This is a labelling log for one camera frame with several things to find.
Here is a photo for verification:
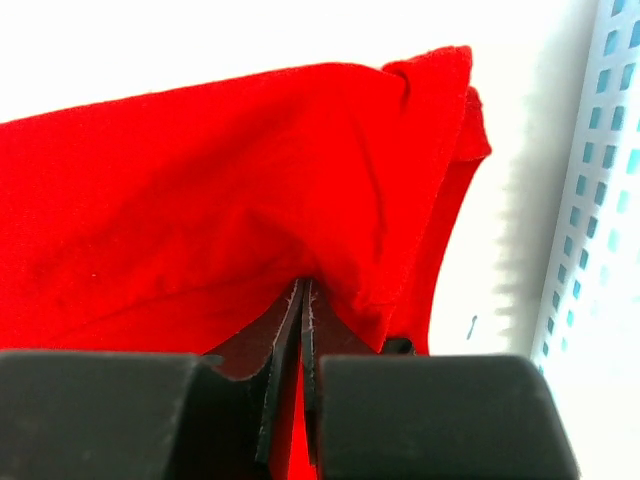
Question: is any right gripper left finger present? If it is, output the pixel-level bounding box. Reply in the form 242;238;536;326
1;280;305;479

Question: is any blue t shirt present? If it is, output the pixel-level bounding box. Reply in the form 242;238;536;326
600;1;639;264

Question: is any red t shirt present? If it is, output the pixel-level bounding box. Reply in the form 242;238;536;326
0;44;494;480

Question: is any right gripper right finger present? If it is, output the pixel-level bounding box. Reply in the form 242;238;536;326
301;281;579;479

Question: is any white plastic basket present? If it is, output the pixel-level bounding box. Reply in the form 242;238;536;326
529;0;640;376

